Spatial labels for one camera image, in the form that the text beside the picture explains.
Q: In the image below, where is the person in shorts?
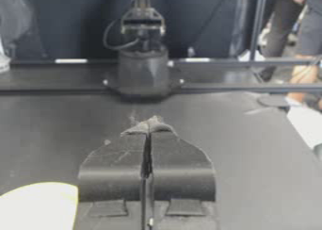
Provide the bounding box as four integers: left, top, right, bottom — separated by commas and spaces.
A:
286, 0, 322, 111

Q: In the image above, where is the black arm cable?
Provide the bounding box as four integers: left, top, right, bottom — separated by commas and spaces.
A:
102, 18, 140, 52

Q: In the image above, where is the yellow plate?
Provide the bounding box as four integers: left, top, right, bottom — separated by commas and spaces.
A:
0, 181, 80, 230

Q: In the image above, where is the black metal frame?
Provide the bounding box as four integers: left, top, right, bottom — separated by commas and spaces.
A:
0, 0, 322, 95

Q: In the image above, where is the person in dark trousers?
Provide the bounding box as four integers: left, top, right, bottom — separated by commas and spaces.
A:
255, 0, 307, 83

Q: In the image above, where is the white sheet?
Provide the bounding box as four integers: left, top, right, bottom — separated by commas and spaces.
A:
286, 105, 322, 151

